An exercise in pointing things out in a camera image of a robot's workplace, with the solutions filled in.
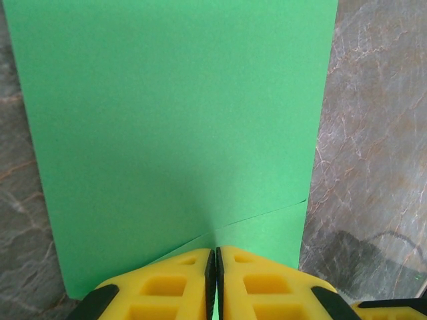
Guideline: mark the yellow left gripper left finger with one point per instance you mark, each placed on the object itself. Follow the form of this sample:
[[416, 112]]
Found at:
[[166, 286]]

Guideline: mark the green paper sheet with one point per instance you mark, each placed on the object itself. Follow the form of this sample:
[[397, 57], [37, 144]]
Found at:
[[173, 116]]

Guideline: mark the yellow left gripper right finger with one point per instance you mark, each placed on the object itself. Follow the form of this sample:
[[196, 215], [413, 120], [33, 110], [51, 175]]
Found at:
[[267, 286]]

